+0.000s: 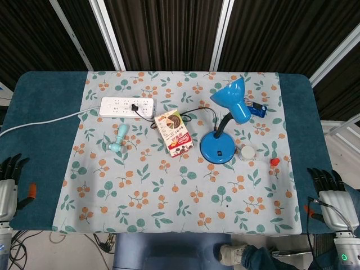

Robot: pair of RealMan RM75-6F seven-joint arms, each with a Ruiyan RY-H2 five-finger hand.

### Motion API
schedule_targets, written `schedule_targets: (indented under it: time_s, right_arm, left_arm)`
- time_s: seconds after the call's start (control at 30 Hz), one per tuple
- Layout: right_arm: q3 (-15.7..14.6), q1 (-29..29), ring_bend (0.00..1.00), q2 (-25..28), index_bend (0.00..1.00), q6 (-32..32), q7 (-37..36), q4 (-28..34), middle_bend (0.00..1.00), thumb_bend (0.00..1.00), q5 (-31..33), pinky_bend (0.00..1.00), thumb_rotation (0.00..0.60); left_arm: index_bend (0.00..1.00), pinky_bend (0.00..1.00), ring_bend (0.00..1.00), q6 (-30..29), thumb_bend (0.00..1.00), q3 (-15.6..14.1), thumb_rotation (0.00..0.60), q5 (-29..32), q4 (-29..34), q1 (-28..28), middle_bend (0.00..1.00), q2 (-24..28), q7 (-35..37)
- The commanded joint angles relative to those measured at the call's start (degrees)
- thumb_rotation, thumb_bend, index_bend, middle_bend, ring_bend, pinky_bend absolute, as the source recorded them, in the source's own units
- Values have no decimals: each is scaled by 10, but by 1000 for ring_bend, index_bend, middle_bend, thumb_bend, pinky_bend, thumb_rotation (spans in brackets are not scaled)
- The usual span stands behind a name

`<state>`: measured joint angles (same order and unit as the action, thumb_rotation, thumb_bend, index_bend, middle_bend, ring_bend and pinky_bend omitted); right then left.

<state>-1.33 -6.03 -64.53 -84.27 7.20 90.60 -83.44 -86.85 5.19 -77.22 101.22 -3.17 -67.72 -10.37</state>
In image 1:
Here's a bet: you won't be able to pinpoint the dark teal table cover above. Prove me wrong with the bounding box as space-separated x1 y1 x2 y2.
0 70 333 235

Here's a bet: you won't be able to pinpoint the white power strip cable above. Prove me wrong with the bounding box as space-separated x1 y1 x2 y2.
0 108 102 138

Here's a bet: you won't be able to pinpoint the chocolate pie snack box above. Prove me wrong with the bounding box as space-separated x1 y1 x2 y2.
154 109 194 158

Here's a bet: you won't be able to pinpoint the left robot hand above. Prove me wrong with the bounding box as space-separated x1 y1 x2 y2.
0 153 38 221

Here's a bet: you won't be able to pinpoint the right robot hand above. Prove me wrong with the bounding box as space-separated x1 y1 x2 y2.
304 167 357 233

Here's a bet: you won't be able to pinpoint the small white round jar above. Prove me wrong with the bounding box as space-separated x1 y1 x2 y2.
240 145 256 161

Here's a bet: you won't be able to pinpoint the blue desk lamp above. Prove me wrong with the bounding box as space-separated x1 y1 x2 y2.
199 78 250 164

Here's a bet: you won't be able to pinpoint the person's white sneaker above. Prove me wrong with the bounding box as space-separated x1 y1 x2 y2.
219 244 248 267

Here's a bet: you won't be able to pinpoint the white power strip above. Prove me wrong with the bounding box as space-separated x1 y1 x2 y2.
100 97 156 119

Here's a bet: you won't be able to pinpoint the blue snack packet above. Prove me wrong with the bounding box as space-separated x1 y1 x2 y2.
244 97 268 118

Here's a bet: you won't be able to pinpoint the person's jeans leg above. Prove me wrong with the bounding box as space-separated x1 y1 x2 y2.
242 244 313 270

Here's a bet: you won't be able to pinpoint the black cables on floor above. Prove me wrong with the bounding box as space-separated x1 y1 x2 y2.
8 230 116 270

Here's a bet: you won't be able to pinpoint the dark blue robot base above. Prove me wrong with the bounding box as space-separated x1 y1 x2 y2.
111 233 232 270

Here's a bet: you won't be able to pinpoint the thin black cable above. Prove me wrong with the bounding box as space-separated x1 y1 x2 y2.
129 103 219 131

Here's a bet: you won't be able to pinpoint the floral tablecloth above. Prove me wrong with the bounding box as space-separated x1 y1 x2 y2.
52 70 303 235

